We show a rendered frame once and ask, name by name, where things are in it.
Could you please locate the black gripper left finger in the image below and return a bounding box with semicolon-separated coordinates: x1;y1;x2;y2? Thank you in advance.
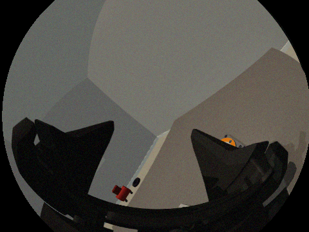
34;119;114;194

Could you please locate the orange round plate with tab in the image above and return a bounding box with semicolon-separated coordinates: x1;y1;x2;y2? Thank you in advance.
221;137;236;147

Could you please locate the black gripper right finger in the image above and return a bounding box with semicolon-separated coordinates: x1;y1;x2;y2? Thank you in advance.
191;129;270;201

